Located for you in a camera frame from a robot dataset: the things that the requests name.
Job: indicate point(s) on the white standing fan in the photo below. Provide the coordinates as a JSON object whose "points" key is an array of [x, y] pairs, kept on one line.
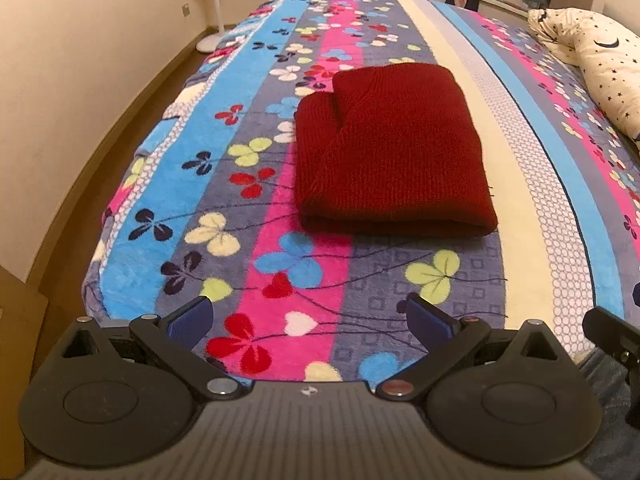
{"points": [[214, 5]]}

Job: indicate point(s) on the red knit sweater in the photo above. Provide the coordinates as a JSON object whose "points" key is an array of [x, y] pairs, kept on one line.
{"points": [[390, 160]]}

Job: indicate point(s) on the floral striped fleece blanket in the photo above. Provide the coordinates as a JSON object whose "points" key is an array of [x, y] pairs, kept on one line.
{"points": [[525, 170]]}

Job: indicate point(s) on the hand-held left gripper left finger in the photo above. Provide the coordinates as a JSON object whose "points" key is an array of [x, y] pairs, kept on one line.
{"points": [[189, 321]]}

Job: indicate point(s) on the star print cream pillow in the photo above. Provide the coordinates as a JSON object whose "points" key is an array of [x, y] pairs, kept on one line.
{"points": [[600, 55]]}

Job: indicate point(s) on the person's blue jeans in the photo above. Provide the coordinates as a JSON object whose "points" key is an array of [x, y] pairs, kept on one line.
{"points": [[607, 420]]}

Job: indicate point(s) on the wall power outlet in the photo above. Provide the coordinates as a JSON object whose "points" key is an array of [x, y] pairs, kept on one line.
{"points": [[186, 9]]}

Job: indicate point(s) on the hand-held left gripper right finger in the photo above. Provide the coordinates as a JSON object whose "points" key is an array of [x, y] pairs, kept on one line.
{"points": [[429, 321]]}

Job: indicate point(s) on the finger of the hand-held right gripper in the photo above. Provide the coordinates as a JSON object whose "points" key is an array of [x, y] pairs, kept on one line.
{"points": [[607, 332]]}

